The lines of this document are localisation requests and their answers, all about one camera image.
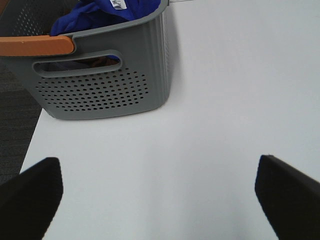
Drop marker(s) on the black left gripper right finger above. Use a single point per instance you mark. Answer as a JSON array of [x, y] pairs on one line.
[[289, 199]]

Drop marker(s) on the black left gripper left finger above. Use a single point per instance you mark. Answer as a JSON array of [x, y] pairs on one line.
[[29, 201]]

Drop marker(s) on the blue microfibre towel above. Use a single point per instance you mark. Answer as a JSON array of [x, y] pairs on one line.
[[92, 14]]

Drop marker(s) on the grey perforated laundry basket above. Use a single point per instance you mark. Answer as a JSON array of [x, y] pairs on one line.
[[114, 71]]

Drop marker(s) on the orange basket handle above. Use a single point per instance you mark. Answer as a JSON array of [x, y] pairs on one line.
[[33, 46]]

